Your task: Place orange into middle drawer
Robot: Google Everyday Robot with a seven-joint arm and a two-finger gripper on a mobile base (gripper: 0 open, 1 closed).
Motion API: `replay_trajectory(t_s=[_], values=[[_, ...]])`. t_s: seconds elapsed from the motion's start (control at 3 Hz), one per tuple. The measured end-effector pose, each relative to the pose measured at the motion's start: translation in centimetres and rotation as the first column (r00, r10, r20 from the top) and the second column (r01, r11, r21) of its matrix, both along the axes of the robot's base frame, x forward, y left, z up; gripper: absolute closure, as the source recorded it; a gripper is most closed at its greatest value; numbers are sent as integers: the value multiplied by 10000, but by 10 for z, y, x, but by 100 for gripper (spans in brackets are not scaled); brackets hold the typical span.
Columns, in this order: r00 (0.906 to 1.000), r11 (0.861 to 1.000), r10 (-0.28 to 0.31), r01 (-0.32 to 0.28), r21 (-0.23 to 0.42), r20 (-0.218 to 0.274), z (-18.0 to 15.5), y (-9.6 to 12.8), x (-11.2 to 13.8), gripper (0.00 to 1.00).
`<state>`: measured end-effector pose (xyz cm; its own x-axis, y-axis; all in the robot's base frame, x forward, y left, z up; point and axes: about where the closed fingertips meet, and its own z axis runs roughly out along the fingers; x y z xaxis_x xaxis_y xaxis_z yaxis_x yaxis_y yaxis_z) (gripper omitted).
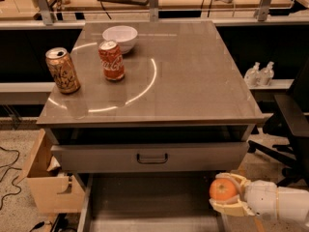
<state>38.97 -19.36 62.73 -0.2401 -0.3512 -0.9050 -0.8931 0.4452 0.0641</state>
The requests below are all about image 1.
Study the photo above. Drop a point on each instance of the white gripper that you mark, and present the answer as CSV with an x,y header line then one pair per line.
x,y
261,197

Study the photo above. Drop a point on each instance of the orange fruit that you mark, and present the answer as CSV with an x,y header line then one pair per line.
x,y
222,189

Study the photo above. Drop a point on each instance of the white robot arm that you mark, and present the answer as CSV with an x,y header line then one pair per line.
x,y
236,196

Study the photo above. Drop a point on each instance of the grey top drawer front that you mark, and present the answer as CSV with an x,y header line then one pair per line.
x,y
132,158

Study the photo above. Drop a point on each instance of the grey metal drawer cabinet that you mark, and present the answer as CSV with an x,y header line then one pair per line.
x,y
181,86

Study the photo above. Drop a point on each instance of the open grey middle drawer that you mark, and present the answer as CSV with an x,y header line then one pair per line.
x,y
150,202

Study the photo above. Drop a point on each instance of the clear bottle left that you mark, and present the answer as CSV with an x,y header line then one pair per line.
x,y
251,75

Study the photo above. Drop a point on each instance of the clear bottle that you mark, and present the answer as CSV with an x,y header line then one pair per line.
x,y
266,74
251,75

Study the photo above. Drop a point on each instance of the clear bottle right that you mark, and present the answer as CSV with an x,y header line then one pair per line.
x,y
266,74

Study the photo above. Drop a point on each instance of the red Coca-Cola can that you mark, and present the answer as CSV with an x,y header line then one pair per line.
x,y
111,59

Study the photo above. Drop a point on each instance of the cardboard box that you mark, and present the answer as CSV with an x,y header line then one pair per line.
x,y
54,192

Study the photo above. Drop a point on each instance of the white bowl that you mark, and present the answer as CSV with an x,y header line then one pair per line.
x,y
124,36

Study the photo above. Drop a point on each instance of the gold LaCroix can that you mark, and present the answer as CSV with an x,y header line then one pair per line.
x,y
62,70

